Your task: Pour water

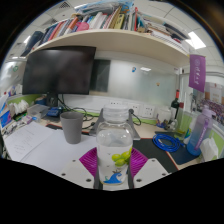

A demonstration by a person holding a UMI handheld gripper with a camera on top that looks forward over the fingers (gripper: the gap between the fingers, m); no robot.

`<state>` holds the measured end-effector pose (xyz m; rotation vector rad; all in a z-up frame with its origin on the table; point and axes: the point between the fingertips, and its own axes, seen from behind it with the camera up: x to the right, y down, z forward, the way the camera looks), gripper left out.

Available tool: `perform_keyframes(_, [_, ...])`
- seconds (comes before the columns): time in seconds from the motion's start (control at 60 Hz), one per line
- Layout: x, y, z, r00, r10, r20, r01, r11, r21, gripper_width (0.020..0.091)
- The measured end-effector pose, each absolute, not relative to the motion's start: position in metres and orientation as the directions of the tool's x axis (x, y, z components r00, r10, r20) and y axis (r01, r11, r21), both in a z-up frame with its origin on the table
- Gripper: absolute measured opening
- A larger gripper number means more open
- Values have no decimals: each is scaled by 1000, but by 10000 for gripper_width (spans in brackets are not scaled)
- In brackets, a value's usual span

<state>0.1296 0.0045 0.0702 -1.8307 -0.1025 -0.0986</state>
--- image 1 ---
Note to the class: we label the white tissue pack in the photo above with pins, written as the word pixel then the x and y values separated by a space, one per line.
pixel 209 150

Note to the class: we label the large purple water jug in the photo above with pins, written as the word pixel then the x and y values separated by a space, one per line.
pixel 200 133

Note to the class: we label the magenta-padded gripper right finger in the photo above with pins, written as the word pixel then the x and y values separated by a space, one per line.
pixel 138 163

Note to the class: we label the white tissues bundle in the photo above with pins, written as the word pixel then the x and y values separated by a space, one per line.
pixel 19 108

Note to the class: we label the group photo poster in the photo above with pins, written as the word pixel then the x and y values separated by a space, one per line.
pixel 215 103

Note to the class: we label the clear plastic box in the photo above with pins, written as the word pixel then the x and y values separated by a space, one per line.
pixel 37 111

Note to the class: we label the blue printed package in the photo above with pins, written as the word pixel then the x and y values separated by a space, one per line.
pixel 5 115

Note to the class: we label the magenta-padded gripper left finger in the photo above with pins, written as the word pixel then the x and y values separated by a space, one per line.
pixel 88 163

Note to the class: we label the small blue box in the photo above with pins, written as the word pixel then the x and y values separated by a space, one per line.
pixel 54 112

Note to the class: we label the grey cup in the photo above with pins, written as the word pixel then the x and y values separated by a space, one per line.
pixel 71 128

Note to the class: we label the dark wine bottle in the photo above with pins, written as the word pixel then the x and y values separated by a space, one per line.
pixel 175 103

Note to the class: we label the blank white paper sheet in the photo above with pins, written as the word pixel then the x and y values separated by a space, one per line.
pixel 63 153

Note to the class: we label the black computer monitor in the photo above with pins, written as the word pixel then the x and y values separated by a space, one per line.
pixel 58 70

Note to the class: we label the clear plastic water bottle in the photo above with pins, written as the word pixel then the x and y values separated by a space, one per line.
pixel 114 143

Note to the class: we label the purple pennant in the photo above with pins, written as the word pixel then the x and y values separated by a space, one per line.
pixel 197 73

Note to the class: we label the white jar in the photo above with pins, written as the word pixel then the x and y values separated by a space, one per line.
pixel 164 116

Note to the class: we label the white wall socket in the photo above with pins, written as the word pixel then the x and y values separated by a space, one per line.
pixel 148 111
pixel 135 109

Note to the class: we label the white paper sheet with writing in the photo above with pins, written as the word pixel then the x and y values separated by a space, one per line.
pixel 28 140

